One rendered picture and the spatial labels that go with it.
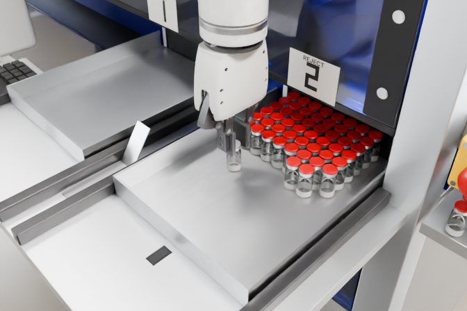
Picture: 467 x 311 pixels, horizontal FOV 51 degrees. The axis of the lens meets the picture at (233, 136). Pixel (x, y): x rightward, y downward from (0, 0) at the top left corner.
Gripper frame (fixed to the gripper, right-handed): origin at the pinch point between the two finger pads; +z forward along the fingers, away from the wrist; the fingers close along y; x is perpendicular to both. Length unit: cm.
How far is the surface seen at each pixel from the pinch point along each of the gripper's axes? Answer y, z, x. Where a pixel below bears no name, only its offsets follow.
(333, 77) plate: -10.0, -9.3, 8.9
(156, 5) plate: -10.0, -8.3, -30.0
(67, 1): -19, 8, -85
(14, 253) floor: 15, 94, -95
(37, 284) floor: 15, 94, -77
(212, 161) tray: 1.3, 5.9, -3.3
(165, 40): -17.8, 4.1, -38.9
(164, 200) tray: 12.0, 5.9, -1.6
